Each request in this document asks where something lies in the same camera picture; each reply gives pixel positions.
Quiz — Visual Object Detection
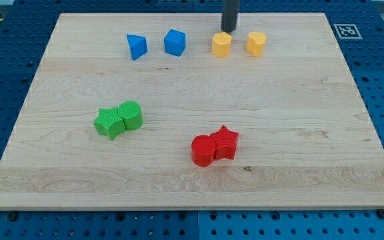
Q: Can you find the blue cube block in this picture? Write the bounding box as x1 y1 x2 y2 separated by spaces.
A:
164 29 186 57

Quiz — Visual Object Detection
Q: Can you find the blue triangle block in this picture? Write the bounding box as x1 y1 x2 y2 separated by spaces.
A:
127 34 148 60

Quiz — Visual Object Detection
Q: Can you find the green cylinder block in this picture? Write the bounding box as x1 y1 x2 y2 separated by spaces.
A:
118 101 143 130

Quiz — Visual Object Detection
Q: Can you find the white fiducial marker tag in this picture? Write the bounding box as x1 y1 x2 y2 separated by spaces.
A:
334 23 362 40

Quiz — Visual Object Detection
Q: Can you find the red star block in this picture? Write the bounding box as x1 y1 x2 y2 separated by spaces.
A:
210 125 239 161

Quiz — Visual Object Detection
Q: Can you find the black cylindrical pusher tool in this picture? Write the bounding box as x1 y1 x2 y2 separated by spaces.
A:
221 0 239 33

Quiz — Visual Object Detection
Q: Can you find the light wooden board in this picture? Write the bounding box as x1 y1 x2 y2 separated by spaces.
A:
0 13 384 211

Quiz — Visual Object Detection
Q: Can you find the red cylinder block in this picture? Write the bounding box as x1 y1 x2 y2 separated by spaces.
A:
191 135 216 167

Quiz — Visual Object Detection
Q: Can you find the yellow hexagon block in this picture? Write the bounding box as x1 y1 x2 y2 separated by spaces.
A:
212 32 232 57

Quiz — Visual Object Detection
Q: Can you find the green star block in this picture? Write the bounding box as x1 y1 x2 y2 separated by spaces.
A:
93 107 126 141

